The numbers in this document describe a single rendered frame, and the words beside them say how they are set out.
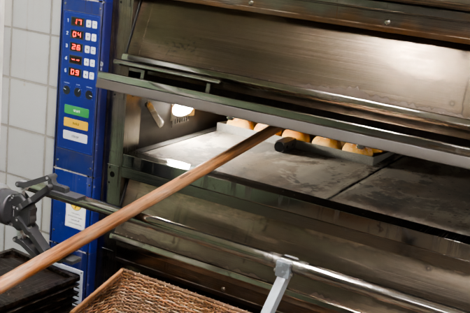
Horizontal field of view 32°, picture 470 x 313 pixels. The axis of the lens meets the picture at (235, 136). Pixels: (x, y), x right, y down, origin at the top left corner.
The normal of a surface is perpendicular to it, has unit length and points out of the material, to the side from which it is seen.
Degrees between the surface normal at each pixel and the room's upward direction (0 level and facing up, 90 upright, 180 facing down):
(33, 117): 90
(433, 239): 90
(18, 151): 90
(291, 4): 90
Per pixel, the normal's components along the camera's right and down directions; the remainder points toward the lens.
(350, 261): -0.43, -0.18
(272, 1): -0.49, 0.16
